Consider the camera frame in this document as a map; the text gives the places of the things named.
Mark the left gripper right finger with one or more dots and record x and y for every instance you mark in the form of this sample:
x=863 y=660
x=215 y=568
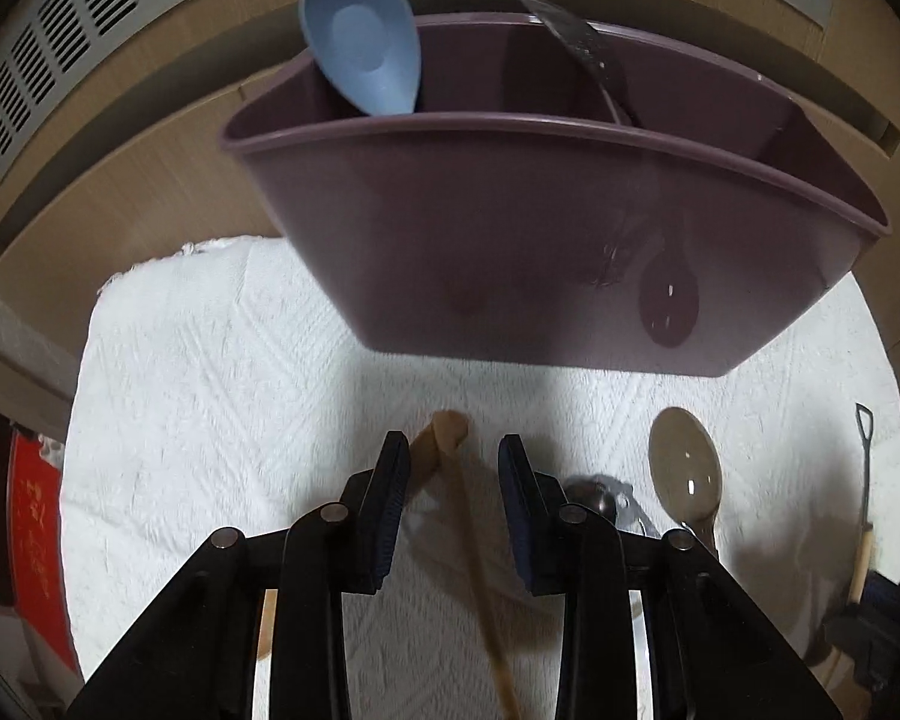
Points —
x=532 y=501

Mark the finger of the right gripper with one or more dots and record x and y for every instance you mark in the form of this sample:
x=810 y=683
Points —
x=881 y=594

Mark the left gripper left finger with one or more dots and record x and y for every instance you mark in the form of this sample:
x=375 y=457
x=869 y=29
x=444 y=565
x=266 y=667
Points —
x=375 y=503

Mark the long wooden spoon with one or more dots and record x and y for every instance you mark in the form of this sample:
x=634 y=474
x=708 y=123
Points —
x=450 y=429

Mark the beige spoon black handle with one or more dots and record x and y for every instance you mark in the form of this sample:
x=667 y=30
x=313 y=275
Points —
x=686 y=472

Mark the small shovel shaped spoon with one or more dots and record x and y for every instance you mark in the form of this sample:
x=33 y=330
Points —
x=866 y=427

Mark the white textured cloth mat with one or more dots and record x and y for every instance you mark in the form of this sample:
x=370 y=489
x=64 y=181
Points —
x=219 y=388

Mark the purple plastic utensil bin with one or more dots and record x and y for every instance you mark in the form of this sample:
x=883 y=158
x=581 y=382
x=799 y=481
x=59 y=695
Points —
x=510 y=219

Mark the metal spoon in bin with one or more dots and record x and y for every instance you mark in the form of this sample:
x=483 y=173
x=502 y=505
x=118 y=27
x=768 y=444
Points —
x=591 y=50

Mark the blue plastic rice spoon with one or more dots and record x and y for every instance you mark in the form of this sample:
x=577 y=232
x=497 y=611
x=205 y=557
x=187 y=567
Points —
x=369 y=50

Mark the metal smiley handle spoon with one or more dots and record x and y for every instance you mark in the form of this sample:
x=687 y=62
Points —
x=613 y=499

